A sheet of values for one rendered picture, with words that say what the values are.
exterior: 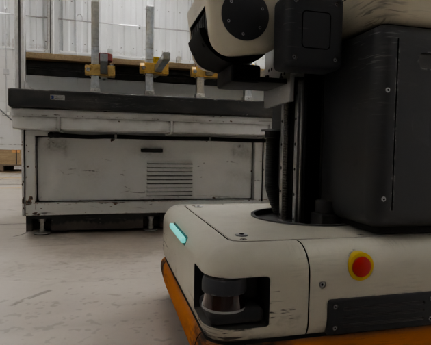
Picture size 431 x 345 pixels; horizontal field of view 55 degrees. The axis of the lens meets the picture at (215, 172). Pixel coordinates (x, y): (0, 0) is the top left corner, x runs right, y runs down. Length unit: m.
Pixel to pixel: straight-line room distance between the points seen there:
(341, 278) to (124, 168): 1.65
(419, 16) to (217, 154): 1.61
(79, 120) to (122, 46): 7.47
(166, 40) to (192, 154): 7.40
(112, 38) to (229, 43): 8.60
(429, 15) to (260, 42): 0.33
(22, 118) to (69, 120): 0.20
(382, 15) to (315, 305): 0.55
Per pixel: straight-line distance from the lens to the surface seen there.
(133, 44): 9.48
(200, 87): 2.07
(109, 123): 2.03
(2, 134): 9.37
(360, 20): 0.92
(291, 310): 0.75
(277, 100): 1.02
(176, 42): 9.59
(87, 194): 2.27
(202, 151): 2.31
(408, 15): 0.91
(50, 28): 3.22
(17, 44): 2.08
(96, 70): 2.03
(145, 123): 2.04
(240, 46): 0.90
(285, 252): 0.74
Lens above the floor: 0.44
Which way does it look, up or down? 3 degrees down
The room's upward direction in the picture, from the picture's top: 1 degrees clockwise
